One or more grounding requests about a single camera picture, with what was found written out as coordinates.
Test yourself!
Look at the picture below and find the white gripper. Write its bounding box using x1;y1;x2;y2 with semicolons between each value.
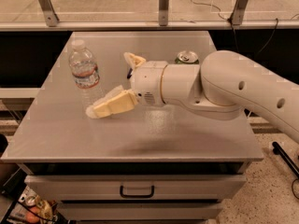
85;52;168;119

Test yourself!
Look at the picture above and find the clear plastic water bottle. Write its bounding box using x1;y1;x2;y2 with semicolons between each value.
68;39;104;108

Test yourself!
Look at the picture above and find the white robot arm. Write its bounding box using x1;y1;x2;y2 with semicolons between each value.
86;50;299;142

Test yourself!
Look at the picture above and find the dark blue snack packet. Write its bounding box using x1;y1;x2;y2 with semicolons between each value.
127;68;133;79

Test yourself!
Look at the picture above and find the green soda can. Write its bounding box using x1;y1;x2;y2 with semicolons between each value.
175;50;199;64

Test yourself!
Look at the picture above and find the grey cabinet with drawers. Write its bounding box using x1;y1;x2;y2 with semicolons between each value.
0;31;265;224

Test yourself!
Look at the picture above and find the cluttered items bottom left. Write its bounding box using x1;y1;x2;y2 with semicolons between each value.
7;186;59;224

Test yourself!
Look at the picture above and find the black metal stand leg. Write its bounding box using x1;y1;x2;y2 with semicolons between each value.
272;142;299;178

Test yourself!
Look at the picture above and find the left metal rail bracket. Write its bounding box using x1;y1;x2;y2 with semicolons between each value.
38;0;59;27

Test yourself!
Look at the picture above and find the metal rail bracket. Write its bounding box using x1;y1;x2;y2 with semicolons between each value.
38;0;59;27
230;0;249;26
158;0;169;26

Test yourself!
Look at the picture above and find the middle metal rail bracket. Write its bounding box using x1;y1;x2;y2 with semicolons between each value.
158;0;169;26

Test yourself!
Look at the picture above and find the black cable on floor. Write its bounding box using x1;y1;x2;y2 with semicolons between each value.
186;0;299;58

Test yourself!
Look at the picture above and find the black drawer handle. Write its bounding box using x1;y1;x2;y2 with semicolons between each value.
120;186;155;199

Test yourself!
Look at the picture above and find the right metal rail bracket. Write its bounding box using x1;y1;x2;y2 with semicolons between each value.
230;0;249;26

